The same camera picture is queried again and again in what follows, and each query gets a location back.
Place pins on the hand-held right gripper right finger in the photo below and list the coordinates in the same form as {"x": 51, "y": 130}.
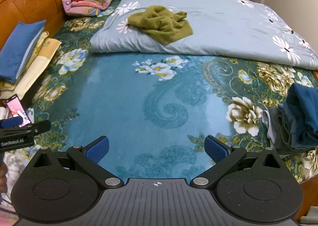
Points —
{"x": 215, "y": 150}

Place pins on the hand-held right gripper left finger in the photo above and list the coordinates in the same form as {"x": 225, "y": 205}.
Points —
{"x": 98, "y": 149}

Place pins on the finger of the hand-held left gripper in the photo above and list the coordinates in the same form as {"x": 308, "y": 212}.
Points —
{"x": 32, "y": 128}
{"x": 11, "y": 122}

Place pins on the olive green knit sweater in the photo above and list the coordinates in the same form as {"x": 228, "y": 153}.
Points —
{"x": 161, "y": 27}

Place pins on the smartphone with lit screen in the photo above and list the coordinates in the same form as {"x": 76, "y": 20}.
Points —
{"x": 17, "y": 109}

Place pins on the white grey patterned cloth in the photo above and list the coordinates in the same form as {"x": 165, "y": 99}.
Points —
{"x": 12, "y": 164}

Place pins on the teal floral bed blanket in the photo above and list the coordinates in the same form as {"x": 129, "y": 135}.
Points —
{"x": 124, "y": 92}

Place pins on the grey garment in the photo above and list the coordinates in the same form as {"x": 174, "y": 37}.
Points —
{"x": 275, "y": 126}

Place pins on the blue pillow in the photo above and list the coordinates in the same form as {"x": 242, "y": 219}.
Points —
{"x": 17, "y": 49}

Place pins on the dark blue garment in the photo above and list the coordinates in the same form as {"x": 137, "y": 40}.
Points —
{"x": 303, "y": 111}

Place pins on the grey object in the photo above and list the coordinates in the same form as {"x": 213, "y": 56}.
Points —
{"x": 310, "y": 217}

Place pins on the grey floral pillow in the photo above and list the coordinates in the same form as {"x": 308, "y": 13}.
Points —
{"x": 223, "y": 25}

